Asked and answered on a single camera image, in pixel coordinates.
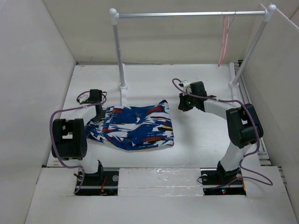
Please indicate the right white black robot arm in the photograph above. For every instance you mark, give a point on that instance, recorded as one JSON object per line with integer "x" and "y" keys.
{"x": 244, "y": 127}

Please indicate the white metal clothes rack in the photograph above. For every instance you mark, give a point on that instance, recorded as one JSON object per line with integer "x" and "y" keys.
{"x": 234, "y": 77}

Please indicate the blue white red patterned trousers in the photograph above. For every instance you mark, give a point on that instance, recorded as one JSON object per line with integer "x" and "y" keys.
{"x": 134, "y": 128}

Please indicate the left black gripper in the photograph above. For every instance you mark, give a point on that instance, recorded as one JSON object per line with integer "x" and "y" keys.
{"x": 98, "y": 118}

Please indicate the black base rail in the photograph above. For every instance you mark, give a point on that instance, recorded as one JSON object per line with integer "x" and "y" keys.
{"x": 156, "y": 182}

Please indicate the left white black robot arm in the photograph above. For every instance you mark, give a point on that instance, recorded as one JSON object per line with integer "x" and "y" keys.
{"x": 69, "y": 138}

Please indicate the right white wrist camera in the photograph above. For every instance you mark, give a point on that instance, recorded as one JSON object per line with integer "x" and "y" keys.
{"x": 185, "y": 85}

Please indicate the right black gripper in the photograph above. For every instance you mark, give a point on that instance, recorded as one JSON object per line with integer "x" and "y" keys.
{"x": 181, "y": 105}

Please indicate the pink plastic hanger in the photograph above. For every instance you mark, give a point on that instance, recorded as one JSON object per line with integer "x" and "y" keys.
{"x": 226, "y": 24}

